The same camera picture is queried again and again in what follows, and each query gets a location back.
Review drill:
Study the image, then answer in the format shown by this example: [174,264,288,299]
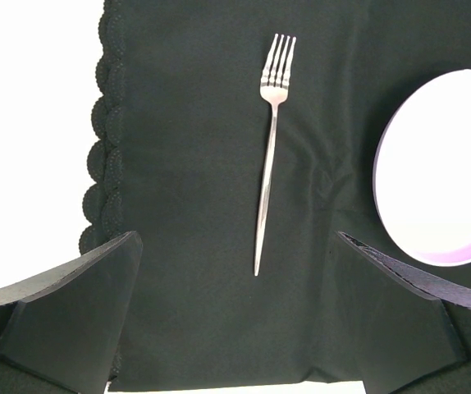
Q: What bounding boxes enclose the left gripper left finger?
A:
[0,231,143,393]

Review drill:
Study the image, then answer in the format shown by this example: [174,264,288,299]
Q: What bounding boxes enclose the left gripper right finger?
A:
[336,231,471,393]

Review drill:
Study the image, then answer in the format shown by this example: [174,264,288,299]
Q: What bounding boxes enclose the purple plate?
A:
[373,69,471,267]

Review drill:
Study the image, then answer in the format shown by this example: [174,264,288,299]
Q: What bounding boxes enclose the black cloth placemat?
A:
[79,1,471,393]

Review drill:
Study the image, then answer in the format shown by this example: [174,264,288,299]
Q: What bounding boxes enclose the metal fork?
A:
[254,34,297,277]

